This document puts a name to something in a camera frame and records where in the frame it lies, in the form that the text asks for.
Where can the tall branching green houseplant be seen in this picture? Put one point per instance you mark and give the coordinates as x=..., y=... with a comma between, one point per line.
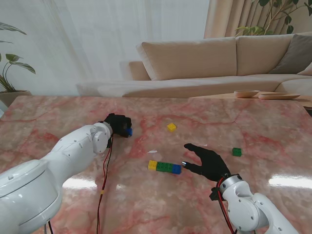
x=253, y=29

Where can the round wooden bowl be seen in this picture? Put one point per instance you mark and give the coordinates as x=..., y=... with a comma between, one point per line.
x=246, y=93

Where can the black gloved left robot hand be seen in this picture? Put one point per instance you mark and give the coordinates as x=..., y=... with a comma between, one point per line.
x=118, y=124

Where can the beige plant pot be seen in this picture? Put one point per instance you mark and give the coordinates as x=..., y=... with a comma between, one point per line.
x=14, y=97

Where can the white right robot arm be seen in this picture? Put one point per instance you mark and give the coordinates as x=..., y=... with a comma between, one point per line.
x=246, y=209

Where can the broad-leaf green houseplant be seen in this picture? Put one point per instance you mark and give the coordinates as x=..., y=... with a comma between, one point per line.
x=24, y=66

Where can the beige fabric sofa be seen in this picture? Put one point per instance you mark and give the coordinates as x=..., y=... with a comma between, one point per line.
x=195, y=61

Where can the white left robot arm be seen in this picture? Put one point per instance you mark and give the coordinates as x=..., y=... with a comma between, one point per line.
x=48, y=175

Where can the green toy brick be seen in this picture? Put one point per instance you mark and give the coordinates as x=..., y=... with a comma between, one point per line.
x=237, y=151
x=160, y=166
x=168, y=167

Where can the oval wooden tray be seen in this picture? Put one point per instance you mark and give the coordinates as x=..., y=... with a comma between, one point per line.
x=279, y=96

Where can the yellow toy brick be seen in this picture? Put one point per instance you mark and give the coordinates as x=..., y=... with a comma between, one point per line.
x=171, y=127
x=152, y=165

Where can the grey sofa cushion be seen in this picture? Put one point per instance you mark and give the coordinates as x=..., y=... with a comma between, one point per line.
x=295, y=53

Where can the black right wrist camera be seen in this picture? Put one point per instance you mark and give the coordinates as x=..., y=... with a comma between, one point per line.
x=214, y=195

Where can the beige drape curtain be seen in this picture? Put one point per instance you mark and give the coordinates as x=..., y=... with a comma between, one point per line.
x=226, y=17

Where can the cream throw pillow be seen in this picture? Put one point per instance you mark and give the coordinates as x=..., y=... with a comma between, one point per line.
x=306, y=72

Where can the blue toy brick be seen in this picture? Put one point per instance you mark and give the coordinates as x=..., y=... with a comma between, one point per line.
x=177, y=169
x=130, y=132

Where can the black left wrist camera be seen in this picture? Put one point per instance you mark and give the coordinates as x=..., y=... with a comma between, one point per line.
x=109, y=143

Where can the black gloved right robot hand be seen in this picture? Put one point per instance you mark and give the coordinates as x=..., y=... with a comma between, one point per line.
x=212, y=164

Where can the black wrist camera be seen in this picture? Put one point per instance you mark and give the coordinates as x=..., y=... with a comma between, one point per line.
x=214, y=195
x=109, y=143

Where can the white sheer curtain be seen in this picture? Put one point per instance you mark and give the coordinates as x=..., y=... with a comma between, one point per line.
x=97, y=36

